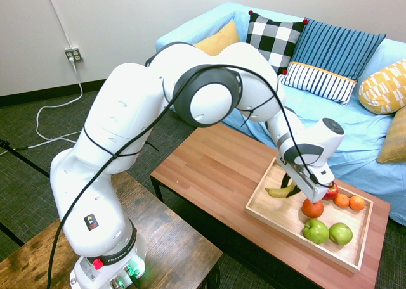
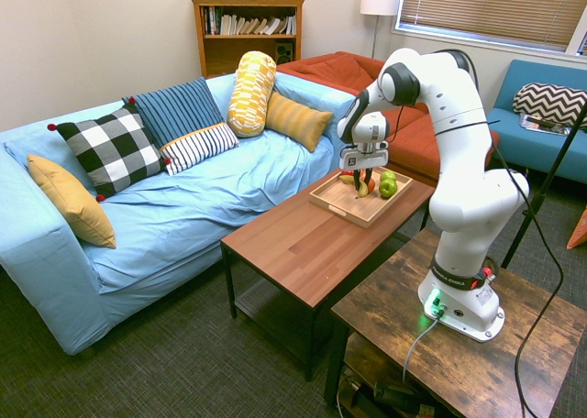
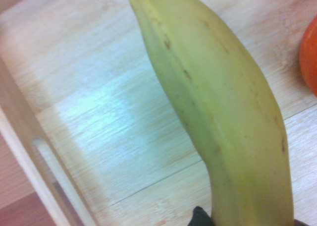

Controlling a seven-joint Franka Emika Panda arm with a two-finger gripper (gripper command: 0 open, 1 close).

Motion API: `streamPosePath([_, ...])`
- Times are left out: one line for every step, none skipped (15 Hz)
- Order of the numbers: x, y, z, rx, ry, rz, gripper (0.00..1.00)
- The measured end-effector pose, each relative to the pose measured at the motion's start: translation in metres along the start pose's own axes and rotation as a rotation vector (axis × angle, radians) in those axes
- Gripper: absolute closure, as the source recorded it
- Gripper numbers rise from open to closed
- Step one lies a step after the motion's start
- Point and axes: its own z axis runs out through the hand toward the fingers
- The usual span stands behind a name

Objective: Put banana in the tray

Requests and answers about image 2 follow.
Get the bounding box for plain mustard yellow pillow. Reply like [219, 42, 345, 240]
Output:
[26, 154, 117, 249]

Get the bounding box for white navy striped pillow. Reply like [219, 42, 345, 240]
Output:
[159, 122, 240, 177]

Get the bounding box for rustic dark wood side table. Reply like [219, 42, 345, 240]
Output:
[323, 227, 587, 418]

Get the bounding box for black cylindrical device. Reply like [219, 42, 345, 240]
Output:
[371, 380, 421, 413]

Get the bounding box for wooden serving tray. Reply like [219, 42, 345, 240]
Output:
[308, 157, 415, 230]

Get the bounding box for magazine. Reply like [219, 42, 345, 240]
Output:
[518, 114, 572, 137]

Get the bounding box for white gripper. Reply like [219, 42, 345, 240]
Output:
[338, 141, 392, 195]

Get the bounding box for brown window blinds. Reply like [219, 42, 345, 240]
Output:
[397, 0, 587, 54]

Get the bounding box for long black cable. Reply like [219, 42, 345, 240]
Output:
[433, 49, 566, 418]

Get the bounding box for grey base cable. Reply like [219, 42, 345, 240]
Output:
[402, 315, 444, 385]

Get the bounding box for blue striped pillow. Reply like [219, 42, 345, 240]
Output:
[121, 76, 227, 149]

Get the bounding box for row of paperback books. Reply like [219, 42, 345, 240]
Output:
[203, 5, 298, 37]

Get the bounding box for black white checkered pillow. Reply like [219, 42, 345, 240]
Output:
[47, 102, 172, 204]

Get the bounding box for light blue sofa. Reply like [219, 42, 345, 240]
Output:
[0, 72, 360, 357]

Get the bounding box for teal sofa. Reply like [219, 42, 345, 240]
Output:
[484, 59, 587, 185]

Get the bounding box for black white chevron pillow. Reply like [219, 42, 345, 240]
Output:
[512, 82, 587, 131]

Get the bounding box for mustard striped lumbar pillow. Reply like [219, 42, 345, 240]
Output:
[264, 91, 335, 154]

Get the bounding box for orange cushion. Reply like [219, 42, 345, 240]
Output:
[567, 204, 587, 251]

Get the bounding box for orange couch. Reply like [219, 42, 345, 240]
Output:
[276, 50, 435, 138]

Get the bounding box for wooden bookshelf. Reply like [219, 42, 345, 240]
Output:
[188, 0, 307, 79]

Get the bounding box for black camera tripod stand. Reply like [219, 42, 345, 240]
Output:
[500, 94, 587, 270]

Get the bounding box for reddish wood coffee table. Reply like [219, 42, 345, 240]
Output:
[220, 157, 437, 382]

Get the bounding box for yellow patterned bolster pillow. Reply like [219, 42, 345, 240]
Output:
[226, 50, 278, 138]

